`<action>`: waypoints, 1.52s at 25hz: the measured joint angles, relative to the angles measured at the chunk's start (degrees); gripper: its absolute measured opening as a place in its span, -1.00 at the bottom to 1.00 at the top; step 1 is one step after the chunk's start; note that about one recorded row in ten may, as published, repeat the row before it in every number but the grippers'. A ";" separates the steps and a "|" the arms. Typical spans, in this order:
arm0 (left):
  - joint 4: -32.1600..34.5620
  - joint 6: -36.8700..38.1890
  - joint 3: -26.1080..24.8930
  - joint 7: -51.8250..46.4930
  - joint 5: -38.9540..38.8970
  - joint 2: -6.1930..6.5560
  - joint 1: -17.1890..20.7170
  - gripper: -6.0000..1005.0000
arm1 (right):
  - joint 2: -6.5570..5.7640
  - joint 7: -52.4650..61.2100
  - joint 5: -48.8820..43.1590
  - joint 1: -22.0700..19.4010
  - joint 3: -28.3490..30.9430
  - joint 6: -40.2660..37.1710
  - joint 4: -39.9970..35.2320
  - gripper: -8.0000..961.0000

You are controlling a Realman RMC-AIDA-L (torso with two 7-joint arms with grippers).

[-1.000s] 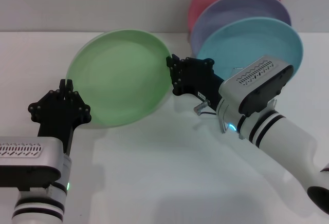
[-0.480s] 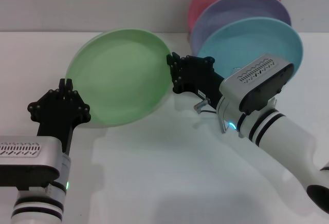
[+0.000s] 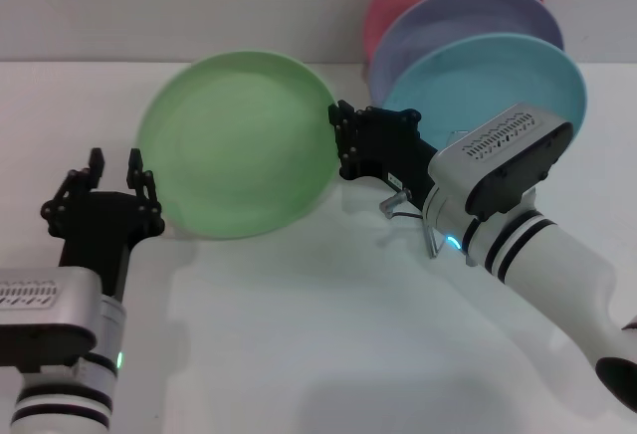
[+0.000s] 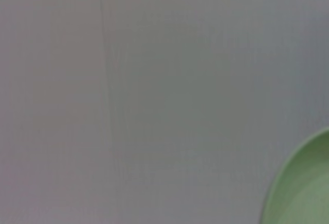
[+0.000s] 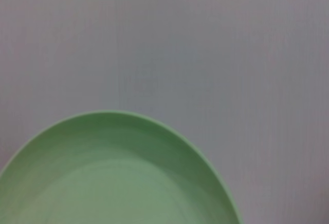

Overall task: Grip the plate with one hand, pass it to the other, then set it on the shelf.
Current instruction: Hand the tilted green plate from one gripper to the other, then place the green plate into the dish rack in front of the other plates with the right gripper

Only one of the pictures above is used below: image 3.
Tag light blue plastic plate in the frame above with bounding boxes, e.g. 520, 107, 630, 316
382, 33, 588, 149

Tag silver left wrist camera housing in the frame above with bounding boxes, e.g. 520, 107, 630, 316
0, 267, 104, 373

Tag purple plastic plate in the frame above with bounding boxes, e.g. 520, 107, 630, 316
367, 0, 566, 108

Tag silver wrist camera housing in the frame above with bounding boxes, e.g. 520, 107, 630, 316
428, 102, 574, 221
0, 267, 104, 373

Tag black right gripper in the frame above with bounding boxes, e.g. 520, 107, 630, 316
326, 100, 439, 206

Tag green plastic plate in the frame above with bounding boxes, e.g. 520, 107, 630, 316
134, 50, 339, 240

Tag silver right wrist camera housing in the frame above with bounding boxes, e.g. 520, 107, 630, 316
428, 102, 574, 221

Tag silver wire plate rack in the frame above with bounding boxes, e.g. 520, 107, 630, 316
425, 128, 541, 262

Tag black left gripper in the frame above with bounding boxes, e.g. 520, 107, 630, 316
40, 148, 166, 301

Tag right wrist cable with plug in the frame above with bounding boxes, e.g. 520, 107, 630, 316
380, 188, 430, 219

